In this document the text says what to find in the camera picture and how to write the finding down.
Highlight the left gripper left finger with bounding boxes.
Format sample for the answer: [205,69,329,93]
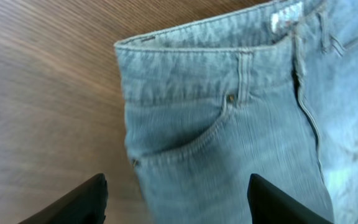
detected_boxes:
[20,173,108,224]

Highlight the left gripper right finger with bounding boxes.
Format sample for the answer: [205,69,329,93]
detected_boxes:
[247,174,332,224]

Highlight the light blue denim shorts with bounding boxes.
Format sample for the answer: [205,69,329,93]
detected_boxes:
[114,0,358,223]

